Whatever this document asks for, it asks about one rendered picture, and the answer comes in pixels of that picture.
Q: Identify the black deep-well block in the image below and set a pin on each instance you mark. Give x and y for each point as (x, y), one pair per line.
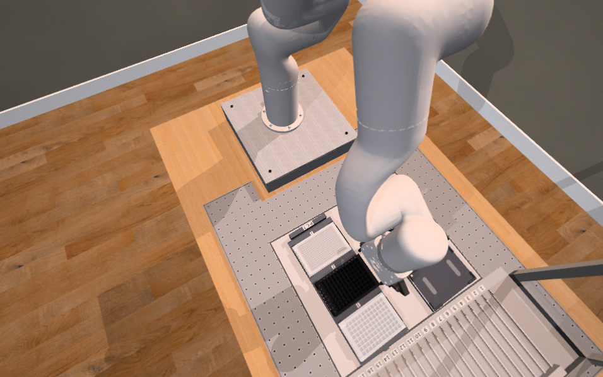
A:
(346, 285)

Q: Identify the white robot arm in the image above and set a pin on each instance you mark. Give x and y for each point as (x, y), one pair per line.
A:
(396, 47)

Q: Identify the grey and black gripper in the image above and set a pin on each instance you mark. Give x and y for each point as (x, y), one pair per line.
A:
(388, 278)

